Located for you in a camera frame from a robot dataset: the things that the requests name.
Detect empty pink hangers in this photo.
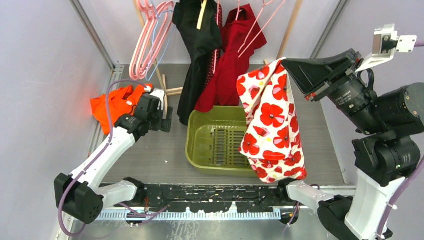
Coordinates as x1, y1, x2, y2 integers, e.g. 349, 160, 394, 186
129, 0, 175, 81

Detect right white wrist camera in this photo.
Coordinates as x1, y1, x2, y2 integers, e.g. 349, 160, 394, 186
355, 23, 419, 73

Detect purple cable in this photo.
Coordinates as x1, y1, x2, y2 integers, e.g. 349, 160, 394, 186
57, 79, 148, 238
375, 39, 424, 240

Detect olive green plastic basket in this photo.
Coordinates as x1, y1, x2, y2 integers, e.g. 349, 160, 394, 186
185, 106, 256, 178

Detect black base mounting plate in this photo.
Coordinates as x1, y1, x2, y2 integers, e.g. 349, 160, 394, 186
116, 184, 302, 225

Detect dark red polka dot garment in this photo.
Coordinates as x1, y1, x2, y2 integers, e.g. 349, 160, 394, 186
203, 1, 223, 90

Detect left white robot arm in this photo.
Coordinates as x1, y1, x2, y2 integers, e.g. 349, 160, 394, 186
54, 89, 173, 224

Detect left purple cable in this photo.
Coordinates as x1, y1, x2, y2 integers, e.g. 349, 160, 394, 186
57, 79, 148, 238

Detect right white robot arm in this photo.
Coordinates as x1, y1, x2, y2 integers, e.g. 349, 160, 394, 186
277, 49, 424, 240

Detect plain red garment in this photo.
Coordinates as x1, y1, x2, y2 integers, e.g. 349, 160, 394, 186
194, 4, 267, 113

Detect orange garment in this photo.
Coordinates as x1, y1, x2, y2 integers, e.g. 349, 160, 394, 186
90, 84, 154, 135

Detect black garment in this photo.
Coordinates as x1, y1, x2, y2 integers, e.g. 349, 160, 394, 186
172, 0, 223, 126

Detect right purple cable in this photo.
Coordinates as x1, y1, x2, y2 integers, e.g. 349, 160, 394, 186
375, 39, 424, 240

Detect yellow wooden hanger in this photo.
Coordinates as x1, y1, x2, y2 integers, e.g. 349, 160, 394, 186
196, 0, 208, 30

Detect red poppy floral skirt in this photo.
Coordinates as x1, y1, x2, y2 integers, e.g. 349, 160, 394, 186
236, 58, 308, 184

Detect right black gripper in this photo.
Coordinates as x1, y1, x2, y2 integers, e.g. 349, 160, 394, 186
279, 44, 383, 130

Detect wooden clothes rack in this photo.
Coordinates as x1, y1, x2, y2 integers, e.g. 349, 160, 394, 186
133, 0, 303, 106

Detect pink hanger of dotted garment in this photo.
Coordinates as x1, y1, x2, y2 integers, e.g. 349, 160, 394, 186
212, 0, 223, 75

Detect light blue hanger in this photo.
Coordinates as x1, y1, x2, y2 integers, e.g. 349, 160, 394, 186
145, 1, 175, 82

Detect pink hanger of red garment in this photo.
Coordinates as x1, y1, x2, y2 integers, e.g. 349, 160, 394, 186
234, 0, 241, 21

